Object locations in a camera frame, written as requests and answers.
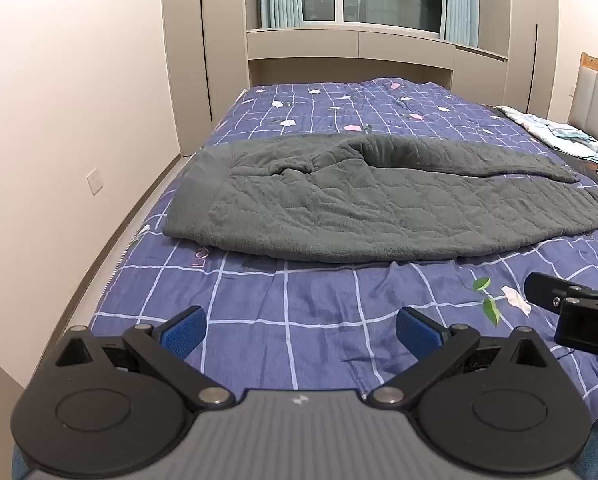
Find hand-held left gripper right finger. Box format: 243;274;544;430
364;306;560;408

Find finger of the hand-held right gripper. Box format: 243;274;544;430
523;272;596;317

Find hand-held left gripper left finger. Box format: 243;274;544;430
54;305;234;408

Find grey quilted blanket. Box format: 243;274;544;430
163;132;598;265

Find blue checked floral bedspread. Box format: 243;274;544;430
89;77;598;461

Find folded light patterned blanket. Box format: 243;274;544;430
496;105;598;163

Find beige tall wardrobe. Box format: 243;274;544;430
160;0;252;157
504;0;587;122

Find beige window bench cabinet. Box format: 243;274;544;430
246;27;510;92

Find padded headboard with wooden frame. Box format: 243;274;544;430
566;52;598;147

